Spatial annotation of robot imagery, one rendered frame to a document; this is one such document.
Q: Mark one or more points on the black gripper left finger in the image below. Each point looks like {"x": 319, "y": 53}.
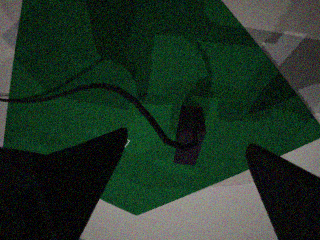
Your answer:
{"x": 67, "y": 184}

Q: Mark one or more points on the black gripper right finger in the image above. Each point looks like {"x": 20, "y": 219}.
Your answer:
{"x": 290, "y": 194}

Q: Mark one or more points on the green circuit board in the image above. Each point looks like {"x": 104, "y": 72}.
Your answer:
{"x": 165, "y": 53}

